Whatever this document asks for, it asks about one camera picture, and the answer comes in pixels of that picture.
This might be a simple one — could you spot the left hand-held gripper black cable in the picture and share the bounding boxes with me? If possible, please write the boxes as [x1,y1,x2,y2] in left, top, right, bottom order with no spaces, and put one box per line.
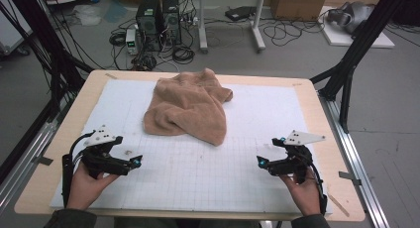
[61,131,97,208]

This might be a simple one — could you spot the grey rounded machine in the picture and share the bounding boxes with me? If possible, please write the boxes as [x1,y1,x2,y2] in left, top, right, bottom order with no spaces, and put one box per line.
[326,1,376,36]

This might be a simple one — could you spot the narrow black computer tower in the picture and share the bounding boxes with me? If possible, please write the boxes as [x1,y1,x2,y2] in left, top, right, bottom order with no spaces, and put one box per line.
[161,0,183,46]

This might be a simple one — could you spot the coiled black floor cable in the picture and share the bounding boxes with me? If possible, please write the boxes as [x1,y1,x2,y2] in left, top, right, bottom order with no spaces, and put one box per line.
[171,45,196,65]
[108,31,128,48]

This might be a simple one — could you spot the black metal stand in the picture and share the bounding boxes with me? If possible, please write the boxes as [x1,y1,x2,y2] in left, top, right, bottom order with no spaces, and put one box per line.
[0,0,97,186]
[309,0,416,135]

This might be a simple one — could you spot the flat black device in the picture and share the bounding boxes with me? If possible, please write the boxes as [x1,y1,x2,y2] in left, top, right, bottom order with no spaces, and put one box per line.
[224,5,259,23]

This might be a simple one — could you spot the clear plastic sheet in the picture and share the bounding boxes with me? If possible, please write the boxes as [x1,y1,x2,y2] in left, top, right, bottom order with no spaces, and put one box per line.
[69,4,102,27]

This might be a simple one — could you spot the black tape strip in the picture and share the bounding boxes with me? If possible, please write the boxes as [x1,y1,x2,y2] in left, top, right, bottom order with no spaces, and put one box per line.
[32,156,54,167]

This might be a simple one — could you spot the light brown towel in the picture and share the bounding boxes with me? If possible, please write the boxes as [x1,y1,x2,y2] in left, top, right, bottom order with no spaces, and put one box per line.
[142,67,234,147]

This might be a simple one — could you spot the wide black computer tower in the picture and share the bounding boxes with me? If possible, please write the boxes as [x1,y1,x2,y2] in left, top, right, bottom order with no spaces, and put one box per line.
[136,0,163,53]

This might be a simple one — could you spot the white grid mat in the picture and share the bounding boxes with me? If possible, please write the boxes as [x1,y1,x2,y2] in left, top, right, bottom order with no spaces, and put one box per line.
[49,78,334,216]

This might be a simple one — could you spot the grey tape strip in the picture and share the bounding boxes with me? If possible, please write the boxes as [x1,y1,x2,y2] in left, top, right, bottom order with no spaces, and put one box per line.
[338,171,363,186]

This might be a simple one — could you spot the white table leg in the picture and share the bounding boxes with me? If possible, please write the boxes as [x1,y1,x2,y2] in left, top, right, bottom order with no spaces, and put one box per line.
[197,0,210,55]
[250,0,267,54]

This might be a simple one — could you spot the person's right hand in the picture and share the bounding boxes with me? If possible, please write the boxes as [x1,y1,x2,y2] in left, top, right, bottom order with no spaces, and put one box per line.
[279,168,323,218]

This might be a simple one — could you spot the white power supply unit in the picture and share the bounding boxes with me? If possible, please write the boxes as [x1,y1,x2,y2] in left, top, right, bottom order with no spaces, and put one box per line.
[125,28,140,56]

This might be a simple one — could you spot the large cardboard box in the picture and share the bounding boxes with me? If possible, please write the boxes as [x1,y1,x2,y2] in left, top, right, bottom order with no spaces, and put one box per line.
[270,0,330,22]

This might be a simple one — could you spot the teal floor sheet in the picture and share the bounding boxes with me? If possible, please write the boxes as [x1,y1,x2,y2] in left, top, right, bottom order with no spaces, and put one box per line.
[101,0,129,25]

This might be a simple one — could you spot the loose black floor cables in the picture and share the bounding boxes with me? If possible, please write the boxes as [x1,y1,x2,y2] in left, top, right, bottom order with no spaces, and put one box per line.
[262,9,327,48]

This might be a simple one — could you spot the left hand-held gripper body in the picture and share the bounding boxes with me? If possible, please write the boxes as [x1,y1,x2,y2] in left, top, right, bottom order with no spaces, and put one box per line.
[80,124,133,180]

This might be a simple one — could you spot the beige tape strip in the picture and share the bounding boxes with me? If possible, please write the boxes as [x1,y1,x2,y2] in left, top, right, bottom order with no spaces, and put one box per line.
[326,191,351,218]

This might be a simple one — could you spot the white floor board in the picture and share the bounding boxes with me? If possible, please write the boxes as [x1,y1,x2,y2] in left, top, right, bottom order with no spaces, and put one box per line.
[318,5,396,50]

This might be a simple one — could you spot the person's left hand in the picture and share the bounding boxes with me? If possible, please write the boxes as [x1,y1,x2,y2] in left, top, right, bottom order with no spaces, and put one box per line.
[65,162,121,211]

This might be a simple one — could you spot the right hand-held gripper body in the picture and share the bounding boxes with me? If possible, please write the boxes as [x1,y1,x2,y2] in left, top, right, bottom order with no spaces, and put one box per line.
[266,130,327,184]

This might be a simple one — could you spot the aluminium frame rail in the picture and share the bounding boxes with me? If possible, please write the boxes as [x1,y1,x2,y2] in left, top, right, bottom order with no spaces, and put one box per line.
[0,120,62,216]
[317,90,392,228]

